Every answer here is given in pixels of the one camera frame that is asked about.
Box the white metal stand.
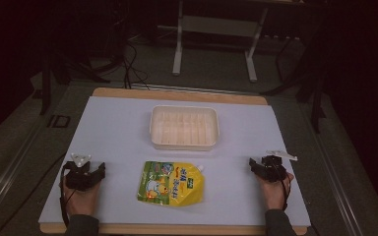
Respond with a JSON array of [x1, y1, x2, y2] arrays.
[[171, 0, 271, 84]]

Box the black metal stand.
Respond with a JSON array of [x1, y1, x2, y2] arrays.
[[260, 42, 330, 135], [38, 48, 112, 116]]

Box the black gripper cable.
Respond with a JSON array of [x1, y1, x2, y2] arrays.
[[275, 161, 292, 211], [59, 162, 77, 228]]

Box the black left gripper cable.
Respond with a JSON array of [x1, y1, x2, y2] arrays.
[[59, 162, 77, 228]]

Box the black floor cables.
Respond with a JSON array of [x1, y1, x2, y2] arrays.
[[119, 40, 152, 91]]

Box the power strip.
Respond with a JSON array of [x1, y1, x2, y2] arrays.
[[263, 33, 301, 42]]

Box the person's left hand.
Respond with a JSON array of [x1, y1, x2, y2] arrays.
[[61, 176, 101, 218]]

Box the white plastic basket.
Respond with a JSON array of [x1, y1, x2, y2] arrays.
[[149, 104, 221, 152]]

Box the white table mat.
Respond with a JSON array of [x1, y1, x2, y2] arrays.
[[37, 95, 311, 227]]

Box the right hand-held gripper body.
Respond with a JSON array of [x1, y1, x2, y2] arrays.
[[259, 149, 299, 183]]

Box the aluminium rail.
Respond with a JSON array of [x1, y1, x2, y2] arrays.
[[0, 116, 48, 219], [296, 96, 367, 236]]

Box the person's right hand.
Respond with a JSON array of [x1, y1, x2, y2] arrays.
[[258, 172, 295, 211]]

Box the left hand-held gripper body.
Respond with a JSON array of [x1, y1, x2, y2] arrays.
[[62, 152, 95, 193]]

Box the black floor bracket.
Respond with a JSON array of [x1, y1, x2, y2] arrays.
[[46, 114, 72, 129]]

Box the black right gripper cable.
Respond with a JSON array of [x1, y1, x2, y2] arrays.
[[275, 161, 292, 211]]

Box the yellow green spout pouch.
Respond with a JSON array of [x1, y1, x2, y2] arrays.
[[136, 159, 207, 207]]

